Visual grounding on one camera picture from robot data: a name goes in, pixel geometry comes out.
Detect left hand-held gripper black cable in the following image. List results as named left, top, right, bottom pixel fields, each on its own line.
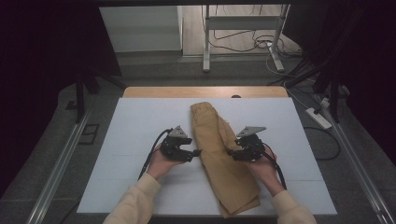
left=137, top=127, right=174, bottom=182

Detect dark floor socket plate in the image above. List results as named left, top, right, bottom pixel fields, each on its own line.
left=78, top=122, right=101, bottom=146

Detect right hand-held gripper black cable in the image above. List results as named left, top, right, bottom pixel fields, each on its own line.
left=262, top=142, right=289, bottom=191

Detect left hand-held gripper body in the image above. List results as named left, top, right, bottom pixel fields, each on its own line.
left=160, top=124, right=194, bottom=163

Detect tan pants with small patches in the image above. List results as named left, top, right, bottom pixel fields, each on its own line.
left=190, top=101, right=262, bottom=218

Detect hand-held gripper black cable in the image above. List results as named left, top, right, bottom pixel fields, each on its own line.
left=137, top=127, right=174, bottom=182
left=262, top=142, right=289, bottom=191

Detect tangled black floor cables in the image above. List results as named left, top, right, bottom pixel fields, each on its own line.
left=206, top=29, right=304, bottom=60

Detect person's left hand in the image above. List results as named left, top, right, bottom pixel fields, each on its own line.
left=146, top=144, right=189, bottom=182

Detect dark curtain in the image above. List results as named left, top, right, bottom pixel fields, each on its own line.
left=281, top=0, right=396, bottom=166
left=0, top=0, right=123, bottom=197

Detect aluminium floor rail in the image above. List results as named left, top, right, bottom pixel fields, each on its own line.
left=25, top=111, right=92, bottom=224
left=317, top=95, right=396, bottom=224

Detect black metal stand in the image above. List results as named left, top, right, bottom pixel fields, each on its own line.
left=283, top=59, right=351, bottom=124
left=74, top=60, right=127, bottom=124

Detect white power strip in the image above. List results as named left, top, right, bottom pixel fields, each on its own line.
left=304, top=106, right=333, bottom=131

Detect white metal stand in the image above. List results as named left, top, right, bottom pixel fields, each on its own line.
left=202, top=3, right=291, bottom=74

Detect person's right hand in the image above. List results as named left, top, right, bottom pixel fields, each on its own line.
left=245, top=145, right=287, bottom=198

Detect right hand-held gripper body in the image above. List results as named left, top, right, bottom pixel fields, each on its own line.
left=233, top=125, right=268, bottom=162

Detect white table cover sheet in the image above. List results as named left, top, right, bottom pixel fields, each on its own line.
left=77, top=97, right=338, bottom=217

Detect black power cable loop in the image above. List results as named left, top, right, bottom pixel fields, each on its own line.
left=303, top=125, right=342, bottom=161

